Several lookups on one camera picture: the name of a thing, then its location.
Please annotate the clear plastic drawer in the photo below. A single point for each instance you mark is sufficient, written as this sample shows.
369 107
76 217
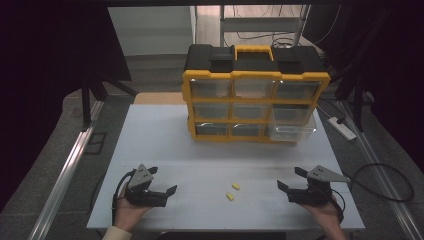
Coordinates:
291 134

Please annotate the set of clear drawers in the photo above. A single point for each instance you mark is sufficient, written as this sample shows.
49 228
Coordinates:
210 88

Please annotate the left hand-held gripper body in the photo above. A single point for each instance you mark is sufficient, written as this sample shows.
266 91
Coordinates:
141 178

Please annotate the aluminium rail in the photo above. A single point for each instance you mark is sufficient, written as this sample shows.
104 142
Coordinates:
61 180
401 216

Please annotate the black curtain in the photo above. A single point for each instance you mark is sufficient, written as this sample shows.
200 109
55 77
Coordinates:
400 66
40 83

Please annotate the yellow black storage organizer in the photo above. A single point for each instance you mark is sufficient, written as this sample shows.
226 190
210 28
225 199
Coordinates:
200 56

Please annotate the white power strip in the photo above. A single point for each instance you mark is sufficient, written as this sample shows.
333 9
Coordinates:
345 131

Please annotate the person's right hand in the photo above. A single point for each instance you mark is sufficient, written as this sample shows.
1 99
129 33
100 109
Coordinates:
325 213

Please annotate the black metal stand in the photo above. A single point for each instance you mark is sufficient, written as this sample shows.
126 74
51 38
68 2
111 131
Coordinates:
86 103
358 106

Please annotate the yellow foam earplug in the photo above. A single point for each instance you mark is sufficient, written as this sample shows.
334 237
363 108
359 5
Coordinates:
230 196
235 186

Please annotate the grey metal frame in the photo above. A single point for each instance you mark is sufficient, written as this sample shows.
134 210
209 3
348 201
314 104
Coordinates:
260 24

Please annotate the wooden board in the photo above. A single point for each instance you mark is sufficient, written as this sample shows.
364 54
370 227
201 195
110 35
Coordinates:
160 98

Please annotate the person's left hand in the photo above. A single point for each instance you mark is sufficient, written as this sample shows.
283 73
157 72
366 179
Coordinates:
126 213

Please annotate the dark floor hatch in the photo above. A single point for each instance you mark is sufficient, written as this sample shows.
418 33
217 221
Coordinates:
89 143

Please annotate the black plug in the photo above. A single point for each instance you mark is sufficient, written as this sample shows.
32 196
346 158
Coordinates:
340 120

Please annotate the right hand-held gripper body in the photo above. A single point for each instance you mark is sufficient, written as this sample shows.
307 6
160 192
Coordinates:
315 195

